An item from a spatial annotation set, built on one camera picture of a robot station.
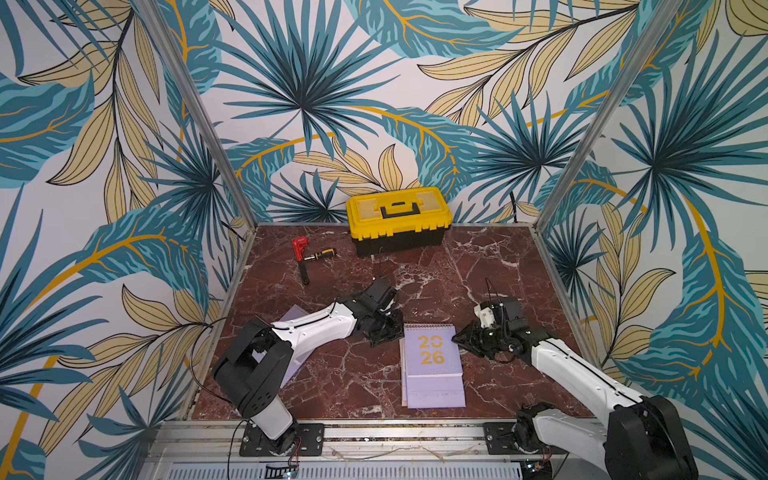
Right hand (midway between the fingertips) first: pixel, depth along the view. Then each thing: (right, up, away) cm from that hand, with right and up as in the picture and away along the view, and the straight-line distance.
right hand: (454, 339), depth 84 cm
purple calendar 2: (-15, -8, -3) cm, 17 cm away
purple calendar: (-7, -6, -4) cm, 10 cm away
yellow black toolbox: (-15, +35, +15) cm, 41 cm away
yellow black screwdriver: (-40, +25, +25) cm, 53 cm away
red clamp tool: (-52, +28, +29) cm, 66 cm away
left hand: (-14, +1, -1) cm, 14 cm away
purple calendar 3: (-44, -6, 0) cm, 45 cm away
